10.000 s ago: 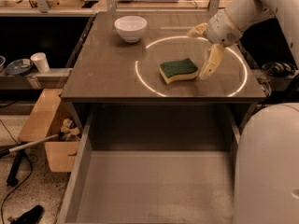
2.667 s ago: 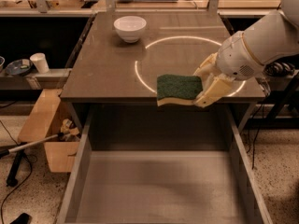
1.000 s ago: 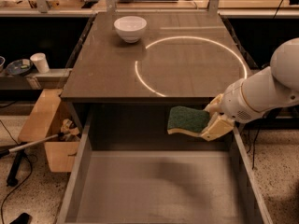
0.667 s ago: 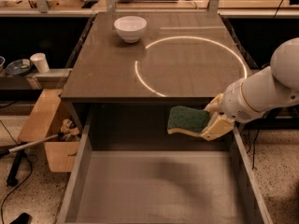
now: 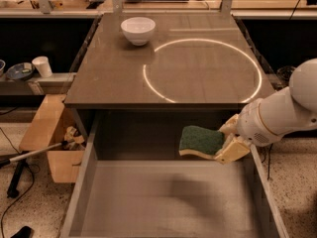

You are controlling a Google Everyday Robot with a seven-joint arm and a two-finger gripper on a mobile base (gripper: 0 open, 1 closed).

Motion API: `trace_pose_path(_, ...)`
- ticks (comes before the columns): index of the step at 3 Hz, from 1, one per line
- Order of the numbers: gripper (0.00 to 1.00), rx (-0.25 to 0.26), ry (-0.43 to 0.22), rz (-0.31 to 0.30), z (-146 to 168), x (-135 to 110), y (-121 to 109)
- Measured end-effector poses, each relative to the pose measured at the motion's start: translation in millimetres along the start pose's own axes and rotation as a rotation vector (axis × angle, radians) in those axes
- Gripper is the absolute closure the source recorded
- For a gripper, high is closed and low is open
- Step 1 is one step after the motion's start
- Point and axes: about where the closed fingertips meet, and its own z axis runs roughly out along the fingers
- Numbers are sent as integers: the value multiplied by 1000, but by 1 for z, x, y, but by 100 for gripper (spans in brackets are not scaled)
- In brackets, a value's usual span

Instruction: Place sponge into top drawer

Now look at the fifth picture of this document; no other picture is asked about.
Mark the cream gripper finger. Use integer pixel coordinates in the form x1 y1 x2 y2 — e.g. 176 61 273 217
219 114 239 135
214 134 251 164

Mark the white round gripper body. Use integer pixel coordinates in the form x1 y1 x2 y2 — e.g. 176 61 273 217
237 98 281 147

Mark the green and yellow sponge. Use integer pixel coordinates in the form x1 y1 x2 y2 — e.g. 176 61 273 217
178 126 225 160

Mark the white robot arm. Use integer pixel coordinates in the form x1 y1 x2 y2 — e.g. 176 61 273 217
214 59 317 164

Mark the grey cabinet with dark top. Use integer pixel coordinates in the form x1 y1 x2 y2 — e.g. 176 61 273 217
64 12 274 131

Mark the open grey top drawer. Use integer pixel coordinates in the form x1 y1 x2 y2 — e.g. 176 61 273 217
60 111 290 238

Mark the white ceramic bowl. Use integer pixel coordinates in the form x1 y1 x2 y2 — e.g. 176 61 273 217
121 17 156 46

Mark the crumpled paper in box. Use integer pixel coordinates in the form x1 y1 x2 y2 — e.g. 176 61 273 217
63 126 85 151

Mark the cardboard box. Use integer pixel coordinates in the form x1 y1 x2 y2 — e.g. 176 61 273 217
19 94 85 182

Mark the low side shelf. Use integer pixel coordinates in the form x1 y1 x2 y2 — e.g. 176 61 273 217
0 72 76 96

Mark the white paper cup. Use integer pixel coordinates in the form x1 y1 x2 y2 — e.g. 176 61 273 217
32 57 53 77

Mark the dark blue plate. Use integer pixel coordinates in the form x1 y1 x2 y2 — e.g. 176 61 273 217
6 62 35 80

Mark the black tripod stand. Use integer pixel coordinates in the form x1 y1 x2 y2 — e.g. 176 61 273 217
7 160 26 198

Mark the black object on floor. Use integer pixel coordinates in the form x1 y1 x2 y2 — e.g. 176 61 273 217
10 226 33 238

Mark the grey metal rod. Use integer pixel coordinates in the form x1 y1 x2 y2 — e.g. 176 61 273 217
0 141 68 169

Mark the coiled black cable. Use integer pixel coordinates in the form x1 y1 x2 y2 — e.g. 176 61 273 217
276 64 296 86

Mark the black floor cable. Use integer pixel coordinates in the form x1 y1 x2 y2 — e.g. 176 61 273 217
0 126 37 238

